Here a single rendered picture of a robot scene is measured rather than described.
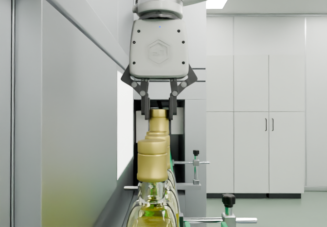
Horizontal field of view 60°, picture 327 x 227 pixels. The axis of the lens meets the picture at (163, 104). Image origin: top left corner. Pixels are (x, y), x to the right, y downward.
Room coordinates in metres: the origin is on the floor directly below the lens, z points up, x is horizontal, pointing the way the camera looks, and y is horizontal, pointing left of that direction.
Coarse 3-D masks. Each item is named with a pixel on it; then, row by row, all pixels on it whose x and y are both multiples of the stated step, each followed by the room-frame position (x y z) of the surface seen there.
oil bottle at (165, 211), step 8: (168, 200) 0.34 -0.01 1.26; (136, 208) 0.31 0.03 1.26; (144, 208) 0.31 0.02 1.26; (152, 208) 0.31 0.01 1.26; (160, 208) 0.31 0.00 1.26; (168, 208) 0.31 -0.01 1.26; (128, 216) 0.31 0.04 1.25; (136, 216) 0.30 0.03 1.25; (144, 216) 0.30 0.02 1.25; (152, 216) 0.30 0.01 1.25; (160, 216) 0.30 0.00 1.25; (168, 216) 0.30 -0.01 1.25; (176, 216) 0.33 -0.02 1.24; (128, 224) 0.30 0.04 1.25; (136, 224) 0.30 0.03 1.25; (144, 224) 0.30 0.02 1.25; (152, 224) 0.30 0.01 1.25; (160, 224) 0.30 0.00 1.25; (168, 224) 0.30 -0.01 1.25; (176, 224) 0.31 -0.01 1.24
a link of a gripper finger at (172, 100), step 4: (180, 84) 0.49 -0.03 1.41; (184, 84) 0.49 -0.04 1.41; (180, 88) 0.49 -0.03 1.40; (184, 88) 0.50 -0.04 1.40; (180, 92) 0.49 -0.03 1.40; (172, 96) 0.49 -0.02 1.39; (172, 100) 0.48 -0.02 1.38; (176, 100) 0.49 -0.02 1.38; (172, 104) 0.48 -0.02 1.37; (176, 104) 0.49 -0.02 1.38; (172, 108) 0.48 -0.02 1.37; (176, 108) 0.49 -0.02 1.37; (172, 112) 0.48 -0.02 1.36; (176, 112) 0.49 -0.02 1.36; (172, 116) 0.48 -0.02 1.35
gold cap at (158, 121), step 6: (150, 114) 0.49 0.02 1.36; (156, 114) 0.48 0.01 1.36; (162, 114) 0.48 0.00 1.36; (168, 114) 0.50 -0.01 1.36; (150, 120) 0.49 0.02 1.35; (156, 120) 0.48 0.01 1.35; (162, 120) 0.48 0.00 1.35; (168, 120) 0.50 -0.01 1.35; (150, 126) 0.49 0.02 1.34; (156, 126) 0.48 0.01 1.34; (162, 126) 0.48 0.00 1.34; (168, 126) 0.50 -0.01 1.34; (168, 132) 0.49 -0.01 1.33
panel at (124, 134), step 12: (120, 84) 0.86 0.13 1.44; (120, 96) 0.86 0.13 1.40; (132, 96) 1.18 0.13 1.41; (120, 108) 0.86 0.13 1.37; (132, 108) 1.19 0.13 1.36; (120, 120) 0.86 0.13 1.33; (132, 120) 1.19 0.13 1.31; (120, 132) 0.86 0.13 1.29; (132, 132) 1.19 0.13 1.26; (120, 144) 0.86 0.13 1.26; (132, 144) 1.19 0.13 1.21; (120, 156) 0.86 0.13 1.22; (120, 168) 0.86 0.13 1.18
